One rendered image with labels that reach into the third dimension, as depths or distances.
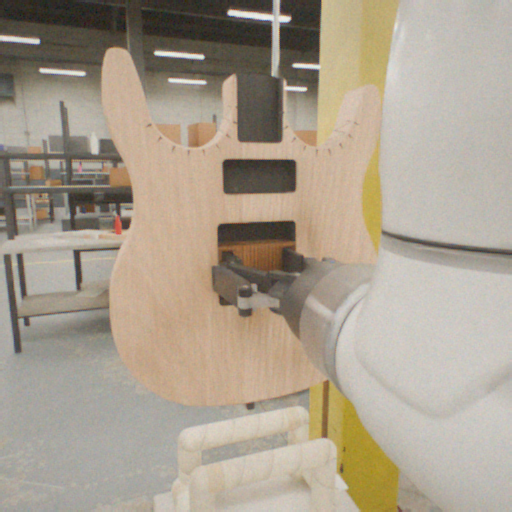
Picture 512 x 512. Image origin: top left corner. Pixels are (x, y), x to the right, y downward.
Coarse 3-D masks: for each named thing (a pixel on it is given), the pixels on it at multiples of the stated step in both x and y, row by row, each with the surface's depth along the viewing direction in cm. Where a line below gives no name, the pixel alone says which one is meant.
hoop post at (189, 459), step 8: (184, 448) 58; (192, 448) 58; (184, 456) 59; (192, 456) 59; (200, 456) 60; (184, 464) 59; (192, 464) 59; (200, 464) 60; (184, 472) 59; (184, 480) 59
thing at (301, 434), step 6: (306, 426) 64; (288, 432) 65; (294, 432) 64; (300, 432) 64; (306, 432) 64; (288, 438) 66; (294, 438) 64; (300, 438) 64; (306, 438) 65; (288, 444) 66; (294, 444) 65; (288, 474) 67; (294, 474) 66; (300, 474) 65
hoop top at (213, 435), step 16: (256, 416) 63; (272, 416) 63; (288, 416) 63; (304, 416) 64; (192, 432) 59; (208, 432) 60; (224, 432) 60; (240, 432) 61; (256, 432) 61; (272, 432) 62; (208, 448) 60
